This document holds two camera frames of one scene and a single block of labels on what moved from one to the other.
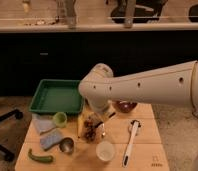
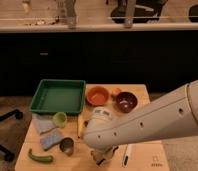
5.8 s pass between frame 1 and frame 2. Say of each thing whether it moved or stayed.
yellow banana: stayed
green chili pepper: stayed
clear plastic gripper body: moved
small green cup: stayed
